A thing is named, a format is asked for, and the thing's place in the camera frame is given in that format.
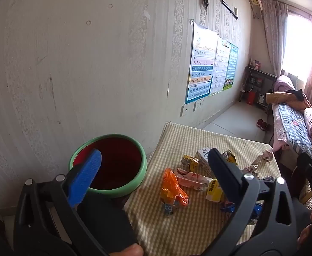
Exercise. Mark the checked tablecloth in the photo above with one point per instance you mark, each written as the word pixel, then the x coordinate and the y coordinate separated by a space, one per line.
pixel 172 232

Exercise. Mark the brown crumpled wrapper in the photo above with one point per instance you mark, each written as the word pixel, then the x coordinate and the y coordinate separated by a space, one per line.
pixel 266 178

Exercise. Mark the small crumpled pinkish paper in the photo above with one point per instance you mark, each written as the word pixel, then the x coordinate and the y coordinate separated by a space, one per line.
pixel 268 154

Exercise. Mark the pink drink carton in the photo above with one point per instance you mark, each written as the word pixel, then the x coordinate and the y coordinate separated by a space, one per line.
pixel 190 180

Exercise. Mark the blue wall poster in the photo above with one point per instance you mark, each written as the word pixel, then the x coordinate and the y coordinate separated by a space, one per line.
pixel 201 66

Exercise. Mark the pink bed sheet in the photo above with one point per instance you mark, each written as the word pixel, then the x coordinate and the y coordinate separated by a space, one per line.
pixel 277 138

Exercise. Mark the pink folded blanket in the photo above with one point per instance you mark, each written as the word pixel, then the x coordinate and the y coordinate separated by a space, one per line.
pixel 284 84

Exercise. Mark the red box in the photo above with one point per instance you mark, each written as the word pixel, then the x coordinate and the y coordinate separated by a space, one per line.
pixel 251 97

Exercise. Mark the small blue wrapper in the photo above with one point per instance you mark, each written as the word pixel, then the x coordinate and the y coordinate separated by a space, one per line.
pixel 168 208

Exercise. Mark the window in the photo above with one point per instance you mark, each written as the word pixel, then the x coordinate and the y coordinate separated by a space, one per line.
pixel 300 45

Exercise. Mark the person's right hand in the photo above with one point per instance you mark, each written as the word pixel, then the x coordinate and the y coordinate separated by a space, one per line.
pixel 305 234

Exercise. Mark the orange plastic wrapper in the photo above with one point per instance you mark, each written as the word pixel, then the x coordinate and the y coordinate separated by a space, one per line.
pixel 172 189

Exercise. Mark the red slippers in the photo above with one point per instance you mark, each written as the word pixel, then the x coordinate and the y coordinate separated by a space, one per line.
pixel 261 124

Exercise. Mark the shiny blue wrapper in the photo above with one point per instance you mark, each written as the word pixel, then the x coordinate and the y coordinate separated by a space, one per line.
pixel 257 210

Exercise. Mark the sheer pink curtain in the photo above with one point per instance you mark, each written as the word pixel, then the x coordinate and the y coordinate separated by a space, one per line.
pixel 273 32

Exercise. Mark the single white wall socket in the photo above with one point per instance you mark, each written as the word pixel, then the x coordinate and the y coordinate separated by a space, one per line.
pixel 183 110

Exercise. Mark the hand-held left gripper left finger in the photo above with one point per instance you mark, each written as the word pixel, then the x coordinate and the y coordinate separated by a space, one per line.
pixel 86 176

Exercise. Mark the tan pillow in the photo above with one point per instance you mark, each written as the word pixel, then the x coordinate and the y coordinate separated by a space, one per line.
pixel 281 97

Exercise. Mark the yellow snack wrapper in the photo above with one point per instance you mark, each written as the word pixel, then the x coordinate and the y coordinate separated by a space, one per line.
pixel 232 158
pixel 189 162

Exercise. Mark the yellow drink carton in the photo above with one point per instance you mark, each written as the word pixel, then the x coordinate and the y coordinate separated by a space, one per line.
pixel 213 192

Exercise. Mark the large crumpled paper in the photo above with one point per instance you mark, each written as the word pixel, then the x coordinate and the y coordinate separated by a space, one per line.
pixel 250 170

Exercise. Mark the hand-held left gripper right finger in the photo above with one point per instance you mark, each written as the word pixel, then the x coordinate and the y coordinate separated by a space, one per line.
pixel 225 173

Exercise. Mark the green wall chart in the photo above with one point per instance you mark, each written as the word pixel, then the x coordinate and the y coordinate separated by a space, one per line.
pixel 232 66

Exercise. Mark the dark side cabinet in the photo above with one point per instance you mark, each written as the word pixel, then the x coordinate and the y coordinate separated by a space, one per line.
pixel 262 76

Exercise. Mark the black wall rod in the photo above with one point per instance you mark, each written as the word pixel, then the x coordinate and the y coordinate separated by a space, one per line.
pixel 229 9

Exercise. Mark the green rimmed red trash bin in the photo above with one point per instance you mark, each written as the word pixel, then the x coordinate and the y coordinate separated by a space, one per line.
pixel 118 162

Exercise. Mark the yellow white wall chart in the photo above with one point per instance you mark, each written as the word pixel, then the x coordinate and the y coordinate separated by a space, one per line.
pixel 220 66

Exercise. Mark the white milk carton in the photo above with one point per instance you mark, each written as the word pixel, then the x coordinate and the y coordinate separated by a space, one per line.
pixel 202 158

